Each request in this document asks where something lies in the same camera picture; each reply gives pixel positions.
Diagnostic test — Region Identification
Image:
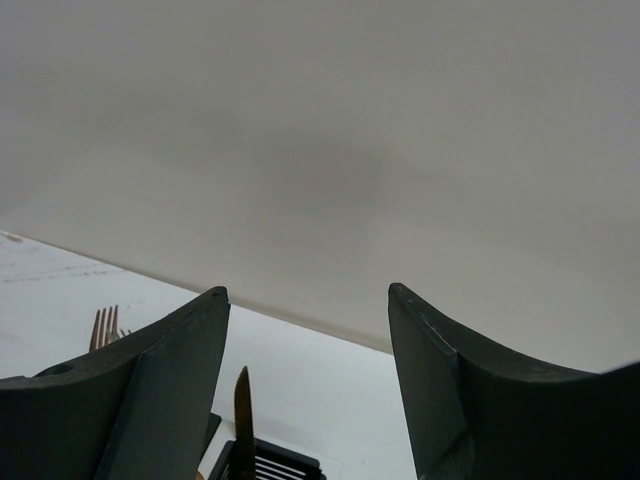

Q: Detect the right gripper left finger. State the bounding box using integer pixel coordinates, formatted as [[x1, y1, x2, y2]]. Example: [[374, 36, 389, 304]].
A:
[[1, 286, 230, 479]]

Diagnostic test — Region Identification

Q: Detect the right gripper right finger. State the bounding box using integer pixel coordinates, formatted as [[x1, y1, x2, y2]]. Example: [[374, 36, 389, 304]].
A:
[[388, 283, 639, 479]]

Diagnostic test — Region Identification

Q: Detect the black utensil rack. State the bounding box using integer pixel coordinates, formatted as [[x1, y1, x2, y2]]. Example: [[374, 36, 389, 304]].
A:
[[201, 413, 326, 480]]

